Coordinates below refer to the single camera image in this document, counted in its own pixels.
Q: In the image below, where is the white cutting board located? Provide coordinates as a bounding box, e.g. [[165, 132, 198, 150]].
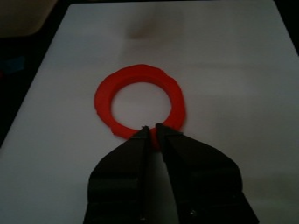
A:
[[0, 0, 299, 224]]

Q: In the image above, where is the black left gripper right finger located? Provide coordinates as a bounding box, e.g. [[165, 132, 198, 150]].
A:
[[153, 122, 260, 224]]

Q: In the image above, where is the red dough ring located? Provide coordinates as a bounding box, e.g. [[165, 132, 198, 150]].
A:
[[93, 64, 186, 149]]

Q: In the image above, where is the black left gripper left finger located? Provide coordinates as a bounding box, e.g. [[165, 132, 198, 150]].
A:
[[81, 125, 152, 224]]

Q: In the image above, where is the blue tape piece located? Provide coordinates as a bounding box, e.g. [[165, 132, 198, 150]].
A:
[[3, 55, 27, 75]]

